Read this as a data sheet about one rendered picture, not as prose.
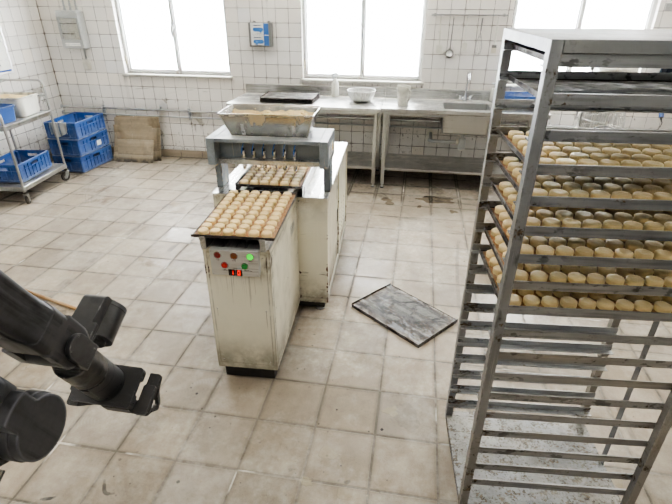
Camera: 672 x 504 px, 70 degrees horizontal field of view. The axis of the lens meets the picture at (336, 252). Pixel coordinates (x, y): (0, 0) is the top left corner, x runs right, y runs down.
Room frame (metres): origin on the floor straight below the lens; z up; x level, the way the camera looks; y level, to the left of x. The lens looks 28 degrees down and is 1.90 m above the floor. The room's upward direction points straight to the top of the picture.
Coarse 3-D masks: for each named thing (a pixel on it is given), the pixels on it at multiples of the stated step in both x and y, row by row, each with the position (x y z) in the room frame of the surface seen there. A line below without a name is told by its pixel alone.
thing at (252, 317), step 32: (288, 224) 2.44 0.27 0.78; (288, 256) 2.40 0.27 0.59; (224, 288) 2.04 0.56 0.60; (256, 288) 2.02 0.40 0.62; (288, 288) 2.36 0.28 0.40; (224, 320) 2.04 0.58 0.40; (256, 320) 2.02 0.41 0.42; (288, 320) 2.32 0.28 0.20; (224, 352) 2.04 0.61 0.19; (256, 352) 2.02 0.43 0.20
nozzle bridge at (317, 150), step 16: (224, 128) 2.99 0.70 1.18; (320, 128) 3.00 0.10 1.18; (208, 144) 2.75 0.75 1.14; (224, 144) 2.83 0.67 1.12; (240, 144) 2.82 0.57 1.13; (256, 144) 2.81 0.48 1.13; (272, 144) 2.80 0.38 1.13; (288, 144) 2.70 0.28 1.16; (304, 144) 2.69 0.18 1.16; (320, 144) 2.68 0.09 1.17; (208, 160) 2.75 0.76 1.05; (224, 160) 2.78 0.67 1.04; (240, 160) 2.77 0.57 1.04; (256, 160) 2.76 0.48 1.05; (272, 160) 2.75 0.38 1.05; (288, 160) 2.76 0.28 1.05; (304, 160) 2.76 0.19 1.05; (320, 160) 2.68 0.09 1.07; (224, 176) 2.89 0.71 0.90
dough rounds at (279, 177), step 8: (272, 168) 2.99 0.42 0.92; (280, 168) 3.05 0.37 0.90; (288, 168) 3.05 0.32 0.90; (304, 168) 2.99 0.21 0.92; (248, 176) 2.83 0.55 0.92; (256, 176) 2.84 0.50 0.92; (264, 176) 2.89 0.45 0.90; (272, 176) 2.85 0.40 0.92; (280, 176) 2.83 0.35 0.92; (288, 176) 2.83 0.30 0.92; (296, 176) 2.83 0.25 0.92; (304, 176) 2.89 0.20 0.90; (256, 184) 2.73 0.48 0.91; (264, 184) 2.72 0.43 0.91; (272, 184) 2.71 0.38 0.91; (280, 184) 2.72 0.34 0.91; (288, 184) 2.73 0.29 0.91; (296, 184) 2.70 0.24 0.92
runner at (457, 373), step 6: (456, 372) 1.64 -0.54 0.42; (462, 372) 1.64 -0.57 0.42; (468, 372) 1.63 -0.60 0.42; (474, 372) 1.63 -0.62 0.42; (504, 372) 1.62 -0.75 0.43; (510, 372) 1.62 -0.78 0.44; (516, 372) 1.62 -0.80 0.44; (462, 378) 1.61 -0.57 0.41; (468, 378) 1.61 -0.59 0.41; (474, 378) 1.61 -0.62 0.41; (480, 378) 1.61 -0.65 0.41; (564, 384) 1.58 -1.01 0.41; (570, 384) 1.57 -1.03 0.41; (576, 384) 1.57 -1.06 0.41
